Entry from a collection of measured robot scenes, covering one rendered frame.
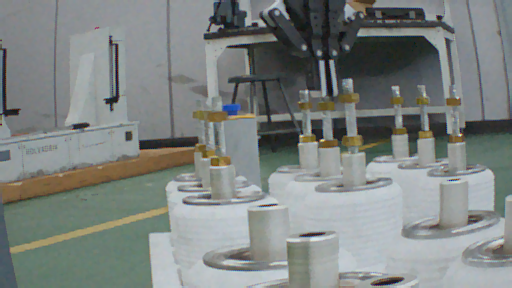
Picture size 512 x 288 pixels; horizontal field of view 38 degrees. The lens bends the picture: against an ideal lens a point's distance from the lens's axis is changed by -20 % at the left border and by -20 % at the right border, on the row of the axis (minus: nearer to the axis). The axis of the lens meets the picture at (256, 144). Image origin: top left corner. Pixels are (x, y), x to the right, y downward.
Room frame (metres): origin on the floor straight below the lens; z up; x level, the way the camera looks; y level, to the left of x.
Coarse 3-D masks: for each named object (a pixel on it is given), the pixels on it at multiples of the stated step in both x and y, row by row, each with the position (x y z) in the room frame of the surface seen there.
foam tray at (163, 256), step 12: (156, 240) 1.02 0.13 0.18; (168, 240) 1.02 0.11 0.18; (156, 252) 0.93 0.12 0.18; (168, 252) 0.93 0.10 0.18; (156, 264) 0.86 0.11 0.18; (168, 264) 0.86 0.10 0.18; (384, 264) 0.75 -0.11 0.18; (156, 276) 0.79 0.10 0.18; (168, 276) 0.79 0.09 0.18; (180, 276) 0.83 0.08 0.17
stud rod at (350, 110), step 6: (348, 84) 0.80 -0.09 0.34; (348, 90) 0.80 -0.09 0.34; (354, 102) 0.80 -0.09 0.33; (348, 108) 0.80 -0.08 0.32; (354, 108) 0.80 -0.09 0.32; (348, 114) 0.80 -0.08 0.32; (354, 114) 0.80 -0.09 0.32; (348, 120) 0.80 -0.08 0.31; (354, 120) 0.80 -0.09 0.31; (348, 126) 0.80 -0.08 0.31; (354, 126) 0.80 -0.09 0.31; (348, 132) 0.80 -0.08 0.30; (354, 132) 0.80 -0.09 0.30; (348, 150) 0.80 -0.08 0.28; (354, 150) 0.80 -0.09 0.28
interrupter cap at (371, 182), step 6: (342, 180) 0.84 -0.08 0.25; (366, 180) 0.82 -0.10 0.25; (372, 180) 0.82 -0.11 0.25; (378, 180) 0.81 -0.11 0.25; (384, 180) 0.81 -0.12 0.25; (390, 180) 0.79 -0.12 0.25; (318, 186) 0.80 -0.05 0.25; (324, 186) 0.81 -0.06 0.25; (330, 186) 0.80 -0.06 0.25; (336, 186) 0.81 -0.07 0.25; (342, 186) 0.82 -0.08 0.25; (360, 186) 0.77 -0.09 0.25; (366, 186) 0.77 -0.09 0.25; (372, 186) 0.77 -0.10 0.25; (378, 186) 0.77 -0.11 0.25; (384, 186) 0.78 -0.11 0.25; (318, 192) 0.79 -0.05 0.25; (324, 192) 0.78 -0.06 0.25; (330, 192) 0.78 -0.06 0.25; (336, 192) 0.77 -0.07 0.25; (342, 192) 0.77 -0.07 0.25
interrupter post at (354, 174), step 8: (344, 160) 0.80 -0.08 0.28; (352, 160) 0.79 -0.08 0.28; (360, 160) 0.80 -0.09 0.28; (344, 168) 0.80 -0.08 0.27; (352, 168) 0.79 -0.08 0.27; (360, 168) 0.80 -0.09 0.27; (344, 176) 0.80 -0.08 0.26; (352, 176) 0.79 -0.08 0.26; (360, 176) 0.80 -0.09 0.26; (344, 184) 0.80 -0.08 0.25; (352, 184) 0.79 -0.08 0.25; (360, 184) 0.80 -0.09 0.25
